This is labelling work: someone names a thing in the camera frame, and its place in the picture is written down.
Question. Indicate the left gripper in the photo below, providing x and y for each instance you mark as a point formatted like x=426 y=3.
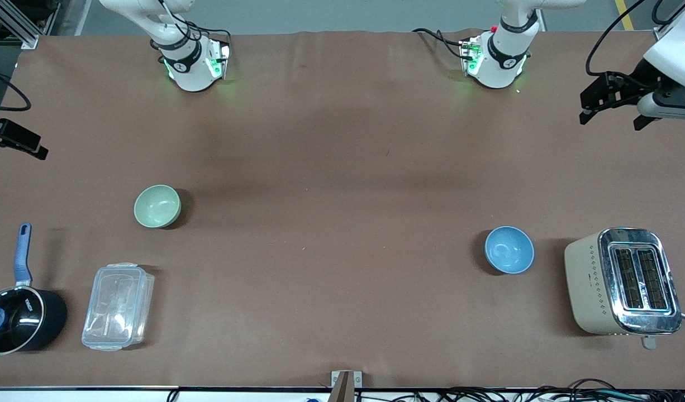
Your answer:
x=637 y=78

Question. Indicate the green bowl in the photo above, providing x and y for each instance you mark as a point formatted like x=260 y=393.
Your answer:
x=157 y=206

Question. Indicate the blue bowl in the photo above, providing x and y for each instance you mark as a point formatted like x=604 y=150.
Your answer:
x=509 y=249

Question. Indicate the beige chrome toaster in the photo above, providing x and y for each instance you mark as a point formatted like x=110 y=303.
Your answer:
x=622 y=282

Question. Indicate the glass lid with blue knob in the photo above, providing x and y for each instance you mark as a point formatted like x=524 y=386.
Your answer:
x=10 y=321

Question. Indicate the clear plastic food container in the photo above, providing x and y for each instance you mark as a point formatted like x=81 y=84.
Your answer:
x=118 y=307

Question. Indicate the brown table mat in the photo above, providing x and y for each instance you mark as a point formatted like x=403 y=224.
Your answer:
x=342 y=279

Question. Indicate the aluminium frame profile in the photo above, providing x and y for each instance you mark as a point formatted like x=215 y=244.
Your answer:
x=18 y=22

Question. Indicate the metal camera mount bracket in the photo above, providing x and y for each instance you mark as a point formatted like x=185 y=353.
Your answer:
x=346 y=385

